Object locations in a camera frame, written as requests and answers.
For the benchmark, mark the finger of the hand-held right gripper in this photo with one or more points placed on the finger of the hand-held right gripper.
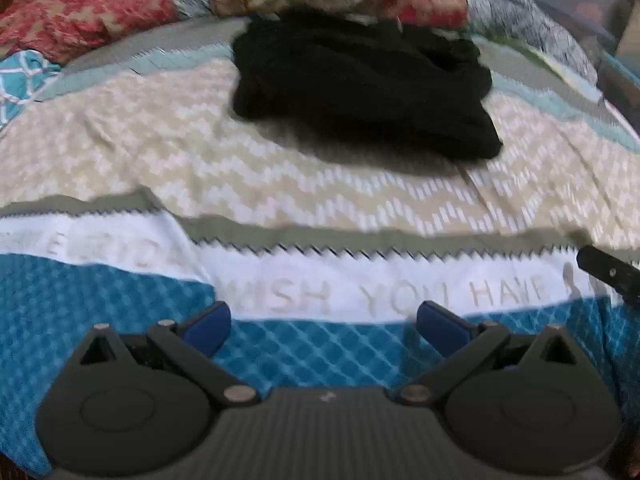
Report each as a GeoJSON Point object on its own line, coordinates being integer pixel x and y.
{"type": "Point", "coordinates": [612, 272]}

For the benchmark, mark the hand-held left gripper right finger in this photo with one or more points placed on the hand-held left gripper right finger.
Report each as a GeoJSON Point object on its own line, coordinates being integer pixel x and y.
{"type": "Point", "coordinates": [440, 325]}

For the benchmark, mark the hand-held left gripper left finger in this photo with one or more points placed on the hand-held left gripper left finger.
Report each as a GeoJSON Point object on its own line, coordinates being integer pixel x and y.
{"type": "Point", "coordinates": [209, 327]}

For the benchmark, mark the black pants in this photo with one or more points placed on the black pants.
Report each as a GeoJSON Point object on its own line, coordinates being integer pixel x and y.
{"type": "Point", "coordinates": [360, 85]}

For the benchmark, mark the zigzag patterned bed sheet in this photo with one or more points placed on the zigzag patterned bed sheet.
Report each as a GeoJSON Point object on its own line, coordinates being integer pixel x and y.
{"type": "Point", "coordinates": [300, 190]}

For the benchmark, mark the teal lattice pillow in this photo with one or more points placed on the teal lattice pillow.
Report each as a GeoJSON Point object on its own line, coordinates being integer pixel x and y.
{"type": "Point", "coordinates": [22, 77]}

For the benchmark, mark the red floral quilt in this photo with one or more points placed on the red floral quilt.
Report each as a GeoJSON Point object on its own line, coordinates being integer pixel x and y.
{"type": "Point", "coordinates": [75, 5]}

